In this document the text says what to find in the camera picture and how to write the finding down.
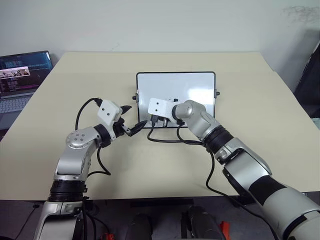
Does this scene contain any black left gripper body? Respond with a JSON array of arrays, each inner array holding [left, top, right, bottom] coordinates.
[[111, 116, 131, 138]]

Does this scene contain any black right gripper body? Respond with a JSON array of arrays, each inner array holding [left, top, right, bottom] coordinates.
[[149, 113, 174, 129]]

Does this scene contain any black-framed small whiteboard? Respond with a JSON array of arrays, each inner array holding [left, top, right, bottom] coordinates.
[[131, 71, 221, 129]]

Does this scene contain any dark rounded shape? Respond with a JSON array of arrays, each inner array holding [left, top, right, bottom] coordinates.
[[128, 211, 154, 240], [181, 205, 222, 240]]

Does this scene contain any open silver laptop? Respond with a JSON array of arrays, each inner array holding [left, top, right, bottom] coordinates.
[[0, 50, 54, 131]]

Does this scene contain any black chair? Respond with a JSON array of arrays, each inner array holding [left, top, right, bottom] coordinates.
[[293, 28, 320, 131]]

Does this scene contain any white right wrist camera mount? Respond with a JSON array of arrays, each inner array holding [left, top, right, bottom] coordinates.
[[147, 97, 177, 119]]

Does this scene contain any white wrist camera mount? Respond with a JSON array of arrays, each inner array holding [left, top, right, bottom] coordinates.
[[147, 97, 177, 119], [96, 99, 123, 129]]

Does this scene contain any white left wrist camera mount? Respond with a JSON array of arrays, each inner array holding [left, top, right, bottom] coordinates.
[[96, 99, 123, 129]]

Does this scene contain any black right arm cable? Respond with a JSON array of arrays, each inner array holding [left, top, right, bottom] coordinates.
[[146, 119, 266, 219]]

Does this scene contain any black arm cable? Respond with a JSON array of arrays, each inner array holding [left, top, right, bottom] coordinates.
[[146, 119, 266, 219], [75, 97, 112, 176]]

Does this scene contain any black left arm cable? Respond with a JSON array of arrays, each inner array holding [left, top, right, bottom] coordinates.
[[75, 97, 112, 176]]

